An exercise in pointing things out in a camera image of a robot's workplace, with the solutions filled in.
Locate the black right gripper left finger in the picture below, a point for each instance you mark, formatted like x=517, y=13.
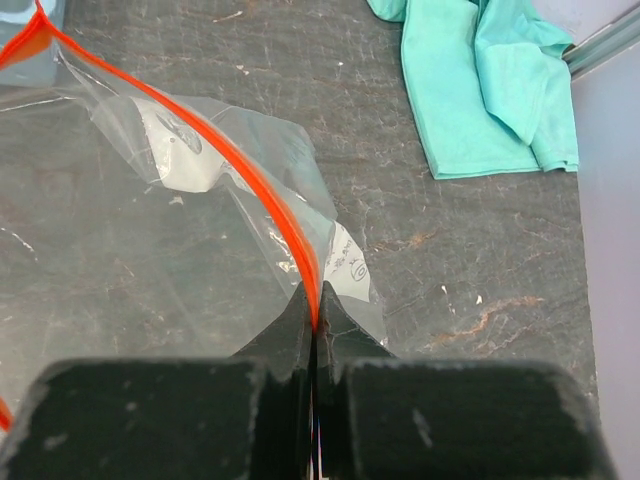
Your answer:
x=247, y=416

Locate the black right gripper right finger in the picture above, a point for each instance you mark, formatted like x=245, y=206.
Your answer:
x=383, y=417

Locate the clear orange zip bag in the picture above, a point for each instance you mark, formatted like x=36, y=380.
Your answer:
x=141, y=225

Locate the light blue plastic basket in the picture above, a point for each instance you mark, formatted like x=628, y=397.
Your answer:
x=28, y=51

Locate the teal cloth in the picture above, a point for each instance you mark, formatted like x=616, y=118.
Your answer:
x=488, y=86

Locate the aluminium frame rail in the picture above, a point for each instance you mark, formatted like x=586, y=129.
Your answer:
x=613, y=39

